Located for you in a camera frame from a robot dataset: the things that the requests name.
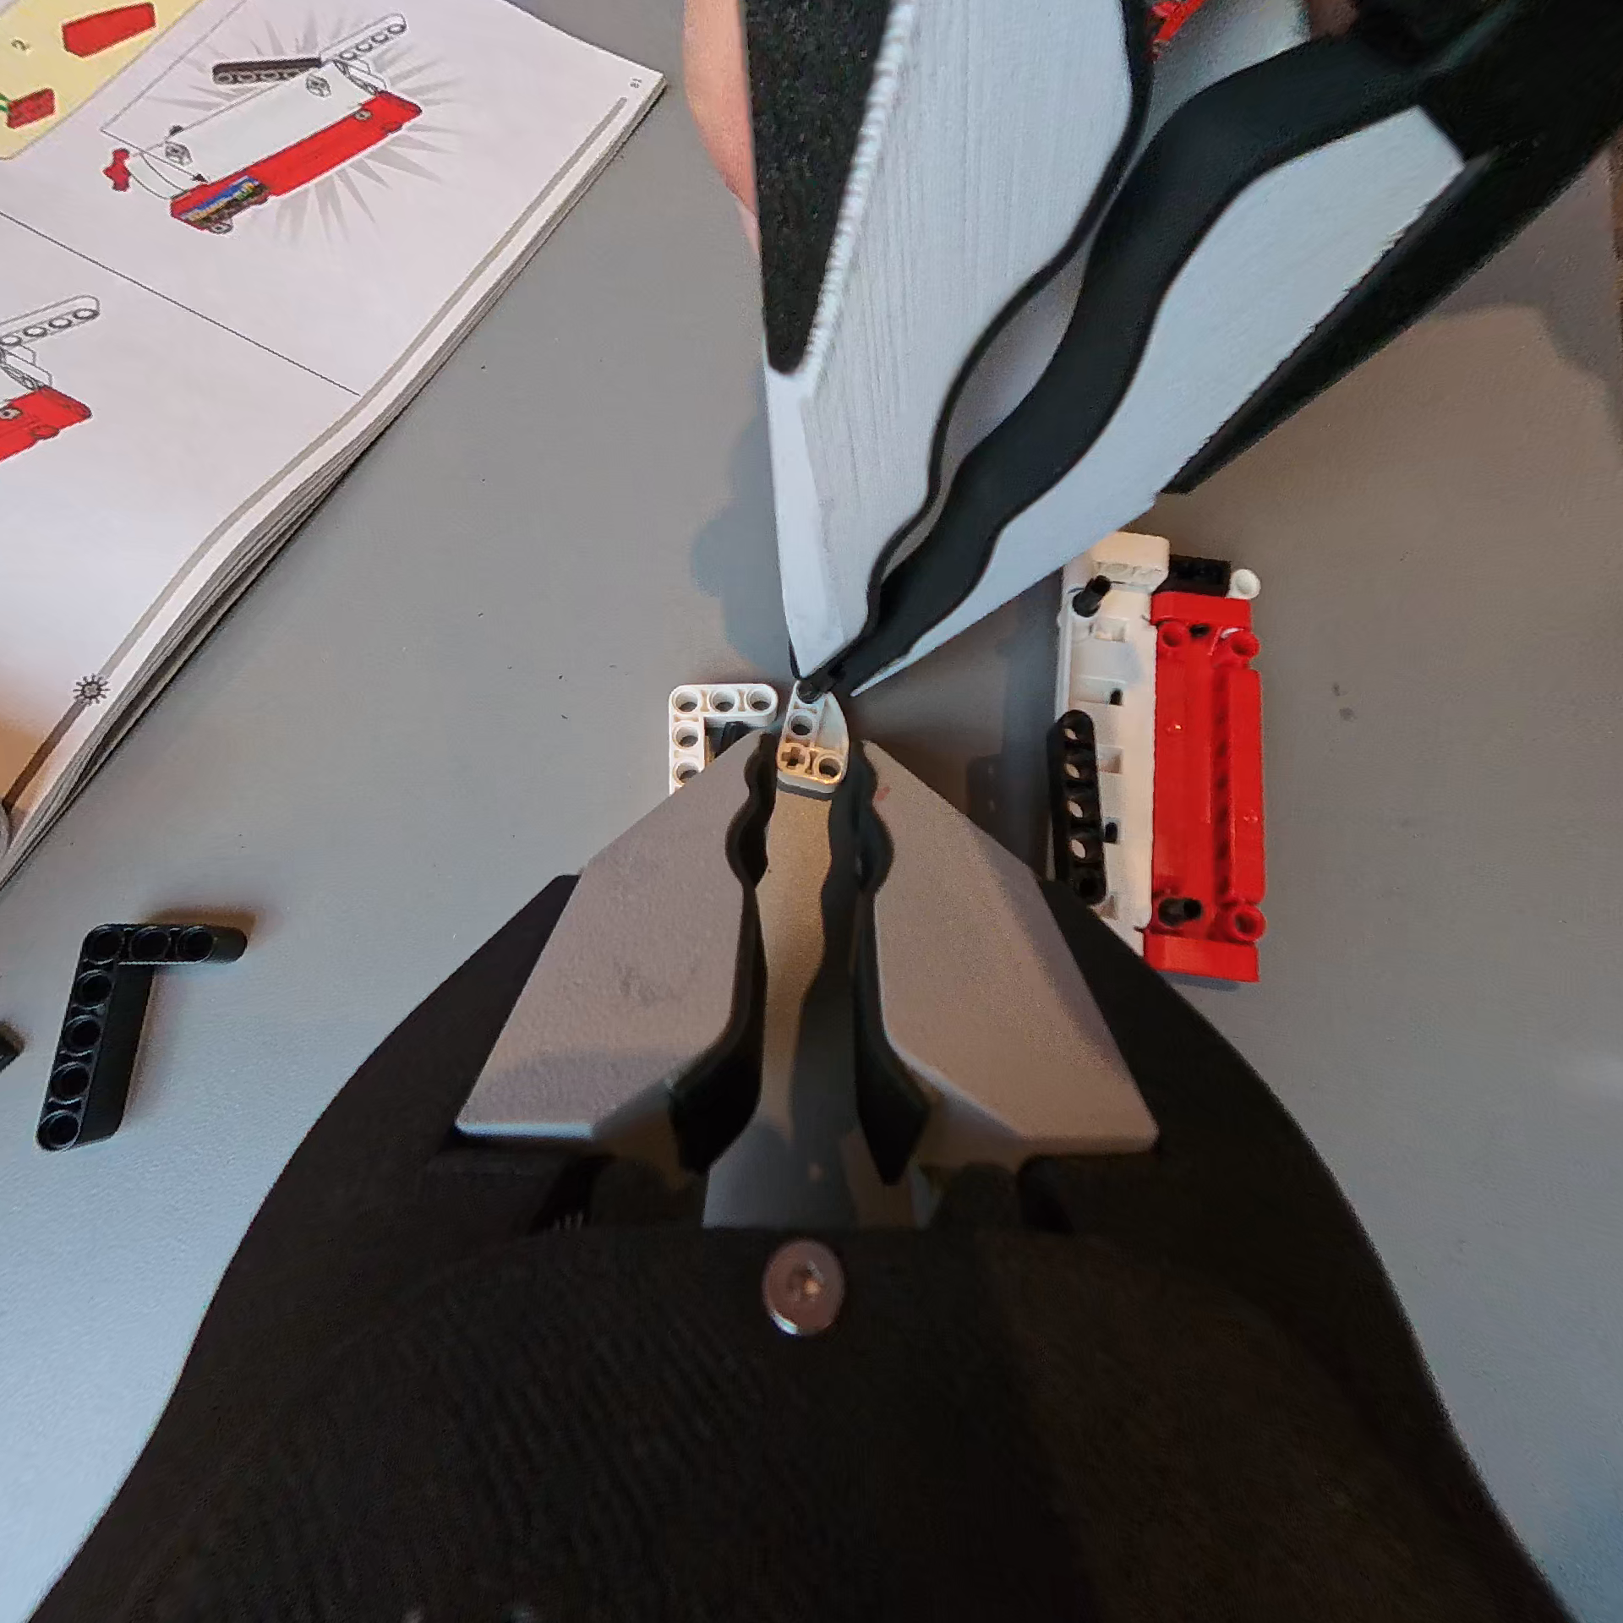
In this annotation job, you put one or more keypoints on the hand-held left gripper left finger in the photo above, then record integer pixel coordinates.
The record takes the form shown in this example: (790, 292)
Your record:
(621, 976)

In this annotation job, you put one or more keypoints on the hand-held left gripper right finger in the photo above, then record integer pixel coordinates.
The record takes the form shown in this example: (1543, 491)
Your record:
(991, 989)

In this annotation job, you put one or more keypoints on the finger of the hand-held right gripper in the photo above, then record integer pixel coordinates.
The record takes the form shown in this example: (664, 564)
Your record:
(1244, 342)
(913, 317)

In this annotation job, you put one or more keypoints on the small white curved brick piece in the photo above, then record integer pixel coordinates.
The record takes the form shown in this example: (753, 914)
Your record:
(832, 728)

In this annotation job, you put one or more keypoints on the person's right hand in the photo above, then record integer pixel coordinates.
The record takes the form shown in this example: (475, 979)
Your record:
(718, 89)

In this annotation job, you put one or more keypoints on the black straight brick beam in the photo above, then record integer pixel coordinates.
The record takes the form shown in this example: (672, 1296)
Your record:
(1079, 792)

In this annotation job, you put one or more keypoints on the white L-shaped brick beam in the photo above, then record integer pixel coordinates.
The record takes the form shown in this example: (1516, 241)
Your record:
(674, 761)

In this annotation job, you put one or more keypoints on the red and white brick panel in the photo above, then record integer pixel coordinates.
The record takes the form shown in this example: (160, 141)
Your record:
(1205, 786)

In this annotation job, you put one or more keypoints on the open instruction booklet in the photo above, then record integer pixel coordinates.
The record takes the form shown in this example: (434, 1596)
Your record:
(318, 317)

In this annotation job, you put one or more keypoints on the black L-shaped brick beam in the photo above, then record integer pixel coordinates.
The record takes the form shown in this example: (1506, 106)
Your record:
(96, 1051)

